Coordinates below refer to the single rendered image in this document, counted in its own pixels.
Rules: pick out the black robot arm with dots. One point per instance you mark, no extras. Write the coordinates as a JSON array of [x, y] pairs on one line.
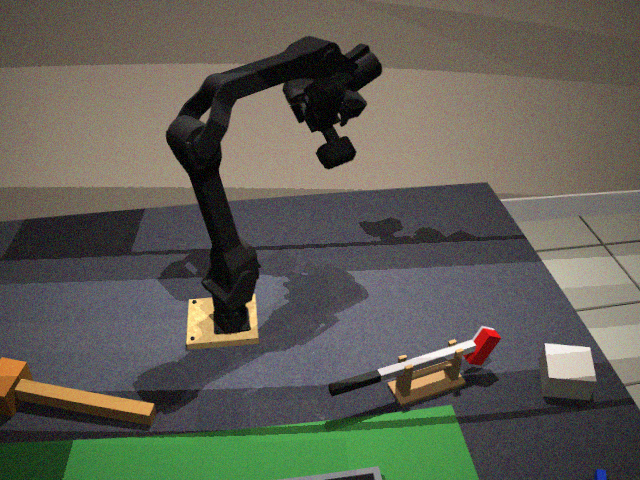
[[232, 276]]

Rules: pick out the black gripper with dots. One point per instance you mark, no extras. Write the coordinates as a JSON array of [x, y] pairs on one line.
[[334, 152]]

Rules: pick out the red golf putter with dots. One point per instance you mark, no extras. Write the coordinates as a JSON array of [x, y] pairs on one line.
[[475, 351]]

